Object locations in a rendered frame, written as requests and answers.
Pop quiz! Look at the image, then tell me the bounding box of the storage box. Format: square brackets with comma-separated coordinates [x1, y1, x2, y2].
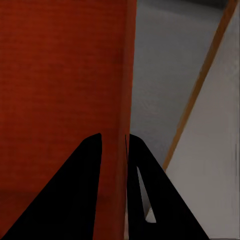
[0, 0, 137, 240]

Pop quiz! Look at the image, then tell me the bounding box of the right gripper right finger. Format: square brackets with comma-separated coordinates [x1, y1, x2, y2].
[127, 133, 210, 240]

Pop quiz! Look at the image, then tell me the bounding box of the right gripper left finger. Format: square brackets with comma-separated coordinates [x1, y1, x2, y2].
[1, 133, 102, 240]

